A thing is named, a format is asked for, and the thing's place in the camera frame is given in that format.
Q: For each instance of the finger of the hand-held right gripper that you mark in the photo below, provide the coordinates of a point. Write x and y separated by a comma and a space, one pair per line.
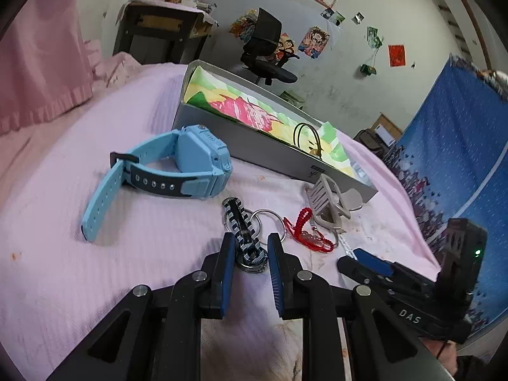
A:
353, 270
371, 260

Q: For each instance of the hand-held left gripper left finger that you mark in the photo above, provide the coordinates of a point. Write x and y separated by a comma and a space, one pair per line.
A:
228, 270

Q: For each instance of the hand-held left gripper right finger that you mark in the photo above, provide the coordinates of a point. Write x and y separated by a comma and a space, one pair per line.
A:
276, 274

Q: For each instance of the beige hair claw clip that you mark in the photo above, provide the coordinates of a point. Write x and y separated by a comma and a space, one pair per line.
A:
321, 194

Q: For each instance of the light blue smartwatch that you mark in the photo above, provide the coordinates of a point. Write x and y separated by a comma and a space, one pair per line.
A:
198, 154

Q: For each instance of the grey shallow box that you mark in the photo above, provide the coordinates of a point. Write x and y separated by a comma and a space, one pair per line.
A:
254, 143

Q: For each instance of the person's right hand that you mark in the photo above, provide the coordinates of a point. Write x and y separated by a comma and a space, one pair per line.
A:
446, 355

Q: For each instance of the pink floral blanket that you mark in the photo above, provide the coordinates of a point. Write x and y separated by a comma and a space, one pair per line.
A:
139, 266

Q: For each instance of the blue printed curtain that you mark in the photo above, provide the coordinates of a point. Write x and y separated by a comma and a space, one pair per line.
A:
448, 147

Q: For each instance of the cardboard box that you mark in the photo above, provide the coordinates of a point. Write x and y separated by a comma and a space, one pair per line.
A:
387, 127

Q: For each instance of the colourful floral box liner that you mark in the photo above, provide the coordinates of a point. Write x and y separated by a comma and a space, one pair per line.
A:
246, 107

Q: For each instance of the green flat box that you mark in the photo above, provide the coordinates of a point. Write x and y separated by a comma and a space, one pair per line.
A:
293, 98

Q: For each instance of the green hanging ornament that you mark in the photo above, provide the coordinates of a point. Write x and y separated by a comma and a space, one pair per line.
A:
368, 70

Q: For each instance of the red paper square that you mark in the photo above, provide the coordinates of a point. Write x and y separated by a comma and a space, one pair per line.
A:
397, 55

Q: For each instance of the cartoon poster straw hat figure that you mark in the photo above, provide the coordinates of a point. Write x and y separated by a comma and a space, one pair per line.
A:
315, 41

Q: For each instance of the cartoon poster orange figures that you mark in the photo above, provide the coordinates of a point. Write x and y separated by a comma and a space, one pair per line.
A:
287, 45

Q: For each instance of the dark wooden desk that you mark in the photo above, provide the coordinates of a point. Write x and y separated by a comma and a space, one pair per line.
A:
158, 43

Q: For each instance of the cartoon poster behind chair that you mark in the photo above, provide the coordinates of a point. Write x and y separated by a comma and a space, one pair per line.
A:
240, 27

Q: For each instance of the black office chair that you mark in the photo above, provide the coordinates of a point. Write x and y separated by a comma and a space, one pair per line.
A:
266, 27

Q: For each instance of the pink curtain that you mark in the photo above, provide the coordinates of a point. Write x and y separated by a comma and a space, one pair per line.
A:
39, 47

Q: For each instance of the green wall photo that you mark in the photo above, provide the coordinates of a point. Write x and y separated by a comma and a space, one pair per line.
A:
374, 36

